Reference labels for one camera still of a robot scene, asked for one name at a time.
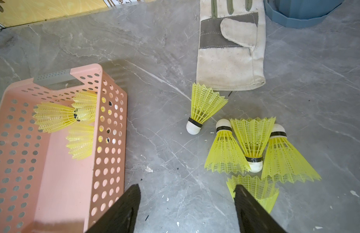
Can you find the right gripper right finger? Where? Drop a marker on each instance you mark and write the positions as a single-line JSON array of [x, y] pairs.
[[252, 217]]

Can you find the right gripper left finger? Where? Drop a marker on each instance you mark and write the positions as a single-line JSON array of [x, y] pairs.
[[121, 216]]

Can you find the pink plastic storage basket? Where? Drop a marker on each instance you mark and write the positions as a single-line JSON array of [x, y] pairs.
[[42, 188]]

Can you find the yellow shuttlecock two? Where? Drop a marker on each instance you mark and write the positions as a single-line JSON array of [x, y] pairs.
[[85, 104]]

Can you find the yellow shuttlecock one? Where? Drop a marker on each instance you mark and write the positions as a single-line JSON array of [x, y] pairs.
[[51, 117]]

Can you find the yellow shuttlecock four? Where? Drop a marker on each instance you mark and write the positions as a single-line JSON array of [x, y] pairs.
[[204, 104]]

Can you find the yellow shuttlecock three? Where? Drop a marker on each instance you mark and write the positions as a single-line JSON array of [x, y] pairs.
[[80, 141]]

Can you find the yellow shuttlecock eight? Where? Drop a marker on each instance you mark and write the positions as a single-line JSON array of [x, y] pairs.
[[265, 193]]

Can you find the yellow shuttlecock seven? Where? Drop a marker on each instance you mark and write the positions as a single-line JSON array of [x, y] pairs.
[[283, 162]]

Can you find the yellow shuttlecock five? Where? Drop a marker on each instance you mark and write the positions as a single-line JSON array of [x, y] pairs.
[[225, 154]]

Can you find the yellow shuttlecock six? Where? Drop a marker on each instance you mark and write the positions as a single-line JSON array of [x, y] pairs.
[[253, 136]]

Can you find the white grey work glove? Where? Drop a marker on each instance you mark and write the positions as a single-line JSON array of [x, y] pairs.
[[231, 45]]

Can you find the potted plant blue pot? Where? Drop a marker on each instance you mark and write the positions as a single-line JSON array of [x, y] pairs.
[[300, 13]]

